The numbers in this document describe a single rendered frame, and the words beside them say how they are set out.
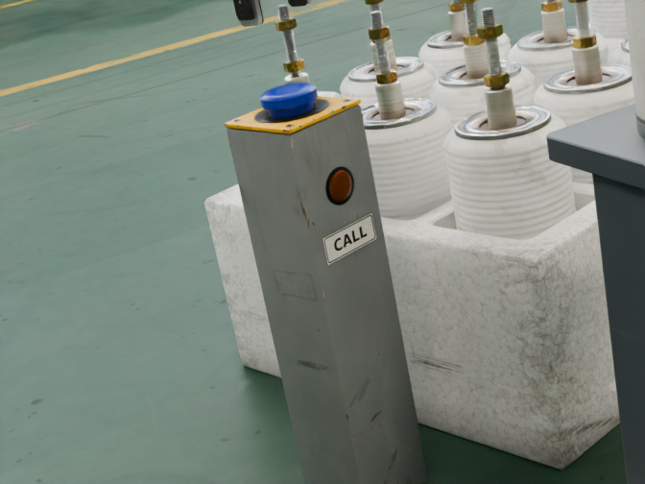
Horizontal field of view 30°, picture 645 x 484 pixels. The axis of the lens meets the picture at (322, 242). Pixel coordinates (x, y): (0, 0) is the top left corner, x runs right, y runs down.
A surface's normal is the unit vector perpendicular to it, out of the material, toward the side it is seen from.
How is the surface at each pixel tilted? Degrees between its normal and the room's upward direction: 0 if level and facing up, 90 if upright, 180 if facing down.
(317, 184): 90
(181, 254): 0
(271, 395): 0
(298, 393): 90
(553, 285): 90
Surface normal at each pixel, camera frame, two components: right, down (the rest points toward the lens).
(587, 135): -0.18, -0.92
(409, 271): -0.70, 0.37
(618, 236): -0.88, 0.31
